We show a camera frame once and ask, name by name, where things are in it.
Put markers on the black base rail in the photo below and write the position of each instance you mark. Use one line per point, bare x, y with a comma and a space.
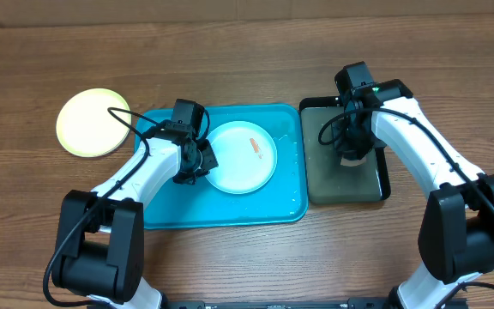
352, 303

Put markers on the black water tray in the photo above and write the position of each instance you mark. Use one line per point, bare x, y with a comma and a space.
328, 181

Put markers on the teal plastic tray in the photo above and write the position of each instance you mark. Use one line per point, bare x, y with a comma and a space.
283, 199

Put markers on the light blue plate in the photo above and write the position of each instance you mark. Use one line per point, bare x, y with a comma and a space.
246, 156

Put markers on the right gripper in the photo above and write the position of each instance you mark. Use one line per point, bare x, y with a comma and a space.
353, 150

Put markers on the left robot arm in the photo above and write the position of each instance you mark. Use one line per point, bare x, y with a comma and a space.
99, 251

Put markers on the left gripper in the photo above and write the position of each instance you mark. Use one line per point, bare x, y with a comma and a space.
208, 162

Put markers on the yellow-green plate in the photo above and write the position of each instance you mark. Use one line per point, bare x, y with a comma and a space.
84, 126

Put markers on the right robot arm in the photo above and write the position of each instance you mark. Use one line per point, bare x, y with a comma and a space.
456, 238

